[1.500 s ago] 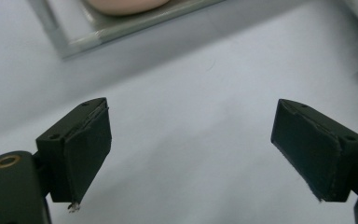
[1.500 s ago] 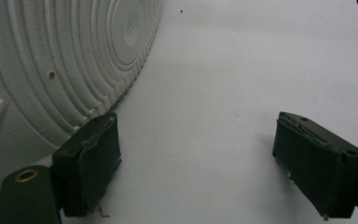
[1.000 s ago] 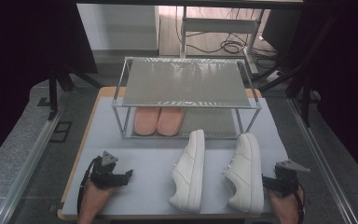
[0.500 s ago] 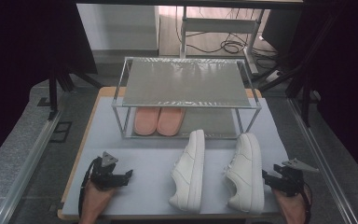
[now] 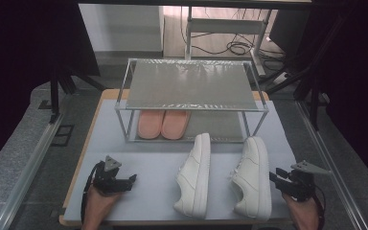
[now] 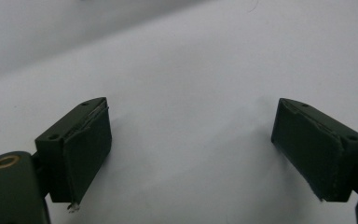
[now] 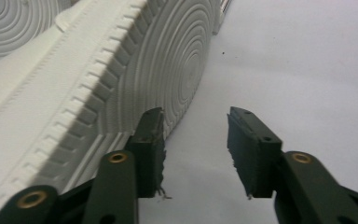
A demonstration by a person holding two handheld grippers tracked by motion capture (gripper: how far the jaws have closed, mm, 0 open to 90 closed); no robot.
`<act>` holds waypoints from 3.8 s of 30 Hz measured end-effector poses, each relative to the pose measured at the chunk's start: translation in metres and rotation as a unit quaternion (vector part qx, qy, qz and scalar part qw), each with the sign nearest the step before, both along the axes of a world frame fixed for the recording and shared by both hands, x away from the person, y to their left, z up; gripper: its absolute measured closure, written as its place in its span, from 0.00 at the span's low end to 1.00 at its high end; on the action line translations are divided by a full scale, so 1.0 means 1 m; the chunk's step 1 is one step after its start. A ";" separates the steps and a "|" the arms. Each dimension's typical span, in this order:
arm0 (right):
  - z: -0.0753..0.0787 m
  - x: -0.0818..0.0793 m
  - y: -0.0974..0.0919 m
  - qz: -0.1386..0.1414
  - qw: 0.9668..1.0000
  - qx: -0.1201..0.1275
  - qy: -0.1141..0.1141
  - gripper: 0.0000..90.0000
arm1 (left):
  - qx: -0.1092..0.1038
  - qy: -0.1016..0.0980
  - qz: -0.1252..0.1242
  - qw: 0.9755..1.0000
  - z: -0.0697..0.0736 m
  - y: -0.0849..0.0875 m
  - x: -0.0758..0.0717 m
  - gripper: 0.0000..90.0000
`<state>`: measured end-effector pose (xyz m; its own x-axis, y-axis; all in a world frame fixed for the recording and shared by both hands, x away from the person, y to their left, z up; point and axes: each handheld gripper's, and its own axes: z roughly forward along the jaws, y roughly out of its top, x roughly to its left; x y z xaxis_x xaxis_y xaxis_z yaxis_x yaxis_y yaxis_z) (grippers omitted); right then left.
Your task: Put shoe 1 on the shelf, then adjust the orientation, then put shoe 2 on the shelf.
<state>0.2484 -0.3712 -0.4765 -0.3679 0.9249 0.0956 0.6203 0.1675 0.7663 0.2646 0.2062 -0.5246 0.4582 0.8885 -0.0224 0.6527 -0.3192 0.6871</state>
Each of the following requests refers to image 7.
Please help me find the white sneaker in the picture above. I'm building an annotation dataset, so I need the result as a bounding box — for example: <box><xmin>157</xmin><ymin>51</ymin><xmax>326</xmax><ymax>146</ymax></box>
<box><xmin>0</xmin><ymin>0</ymin><xmax>73</xmax><ymax>71</ymax></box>
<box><xmin>0</xmin><ymin>0</ymin><xmax>233</xmax><ymax>219</ymax></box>

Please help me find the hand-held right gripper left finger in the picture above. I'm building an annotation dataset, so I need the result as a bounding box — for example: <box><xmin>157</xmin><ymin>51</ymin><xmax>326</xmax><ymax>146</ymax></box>
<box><xmin>124</xmin><ymin>106</ymin><xmax>166</xmax><ymax>200</ymax></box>

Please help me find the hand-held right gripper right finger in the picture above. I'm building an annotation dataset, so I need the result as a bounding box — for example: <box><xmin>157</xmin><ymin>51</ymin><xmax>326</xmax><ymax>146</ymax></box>
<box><xmin>227</xmin><ymin>105</ymin><xmax>283</xmax><ymax>200</ymax></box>

